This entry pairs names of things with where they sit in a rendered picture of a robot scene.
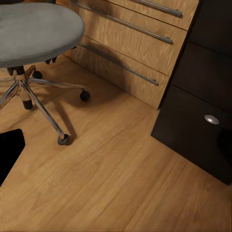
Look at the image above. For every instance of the bookcase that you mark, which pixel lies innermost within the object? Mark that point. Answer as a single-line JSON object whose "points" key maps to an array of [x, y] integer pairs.
{"points": [[59, 2]]}

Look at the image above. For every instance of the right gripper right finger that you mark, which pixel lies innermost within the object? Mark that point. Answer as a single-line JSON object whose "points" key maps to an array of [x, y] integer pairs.
{"points": [[224, 143]]}

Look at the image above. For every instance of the swivel chair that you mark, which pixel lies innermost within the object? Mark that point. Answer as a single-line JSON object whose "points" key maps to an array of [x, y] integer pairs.
{"points": [[31, 33]]}

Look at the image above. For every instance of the cabinet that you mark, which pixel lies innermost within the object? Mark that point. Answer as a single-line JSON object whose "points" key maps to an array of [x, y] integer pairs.
{"points": [[198, 103], [135, 44]]}

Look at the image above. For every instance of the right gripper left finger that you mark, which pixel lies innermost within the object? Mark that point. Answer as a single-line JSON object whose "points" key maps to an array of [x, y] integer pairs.
{"points": [[12, 144]]}

